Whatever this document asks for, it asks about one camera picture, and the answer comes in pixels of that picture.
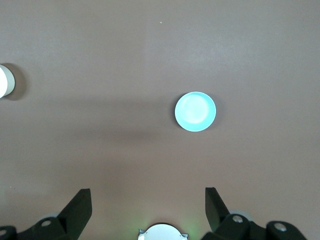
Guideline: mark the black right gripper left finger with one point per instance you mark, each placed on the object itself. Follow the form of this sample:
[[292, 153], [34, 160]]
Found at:
[[72, 220]]

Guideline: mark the light blue bowl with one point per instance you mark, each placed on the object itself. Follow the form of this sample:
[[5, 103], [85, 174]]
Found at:
[[195, 111]]

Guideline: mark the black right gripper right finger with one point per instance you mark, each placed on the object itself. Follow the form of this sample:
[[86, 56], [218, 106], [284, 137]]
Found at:
[[217, 217]]

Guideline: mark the brown table cover cloth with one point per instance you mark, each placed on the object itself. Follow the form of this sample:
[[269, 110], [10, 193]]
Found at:
[[125, 62]]

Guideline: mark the white bowl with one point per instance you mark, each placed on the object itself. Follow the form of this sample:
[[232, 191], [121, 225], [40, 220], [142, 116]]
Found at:
[[6, 81]]

